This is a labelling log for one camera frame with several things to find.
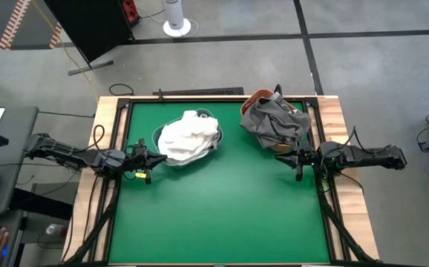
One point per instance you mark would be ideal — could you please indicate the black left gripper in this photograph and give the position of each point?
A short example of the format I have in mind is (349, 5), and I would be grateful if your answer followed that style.
(136, 159)

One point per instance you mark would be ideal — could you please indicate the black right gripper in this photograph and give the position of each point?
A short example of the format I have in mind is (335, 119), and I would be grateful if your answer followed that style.
(307, 157)

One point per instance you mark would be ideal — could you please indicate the teal plastic basket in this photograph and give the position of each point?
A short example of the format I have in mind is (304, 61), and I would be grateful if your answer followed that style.
(156, 139)

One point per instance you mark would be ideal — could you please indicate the dark grey towel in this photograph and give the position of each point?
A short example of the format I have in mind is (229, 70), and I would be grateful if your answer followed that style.
(274, 122)

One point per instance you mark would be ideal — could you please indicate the grey white-grid towel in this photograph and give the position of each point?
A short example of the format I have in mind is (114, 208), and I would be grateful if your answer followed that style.
(283, 102)

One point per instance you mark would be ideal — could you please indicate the orange plastic basket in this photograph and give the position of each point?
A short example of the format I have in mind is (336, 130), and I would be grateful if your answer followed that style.
(255, 97)

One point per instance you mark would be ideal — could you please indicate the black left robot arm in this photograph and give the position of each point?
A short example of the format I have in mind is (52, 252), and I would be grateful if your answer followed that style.
(69, 152)

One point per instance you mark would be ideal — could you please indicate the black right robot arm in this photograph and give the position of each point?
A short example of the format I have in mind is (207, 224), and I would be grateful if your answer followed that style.
(366, 155)

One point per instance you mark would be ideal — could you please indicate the black clamp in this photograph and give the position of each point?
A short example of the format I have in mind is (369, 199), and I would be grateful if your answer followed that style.
(277, 90)

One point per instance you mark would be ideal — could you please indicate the long black strip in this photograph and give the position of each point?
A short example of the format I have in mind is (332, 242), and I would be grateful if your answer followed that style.
(199, 91)

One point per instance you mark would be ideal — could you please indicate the clear plastic bottle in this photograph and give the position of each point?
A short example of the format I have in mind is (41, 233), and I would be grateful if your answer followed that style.
(55, 230)

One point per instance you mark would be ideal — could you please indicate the grey desk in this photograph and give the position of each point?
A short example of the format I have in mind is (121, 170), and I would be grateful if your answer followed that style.
(18, 122)

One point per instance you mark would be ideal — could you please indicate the white tower fan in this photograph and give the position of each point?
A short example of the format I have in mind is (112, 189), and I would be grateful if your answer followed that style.
(175, 15)

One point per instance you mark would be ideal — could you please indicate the black standing panel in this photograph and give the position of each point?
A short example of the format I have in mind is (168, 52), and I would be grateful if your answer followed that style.
(88, 26)

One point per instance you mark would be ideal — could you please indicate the red power strip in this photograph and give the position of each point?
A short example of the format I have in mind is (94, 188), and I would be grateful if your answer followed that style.
(130, 9)

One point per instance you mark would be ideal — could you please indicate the black table frame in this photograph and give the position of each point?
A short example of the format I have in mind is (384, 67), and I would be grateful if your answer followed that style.
(311, 104)

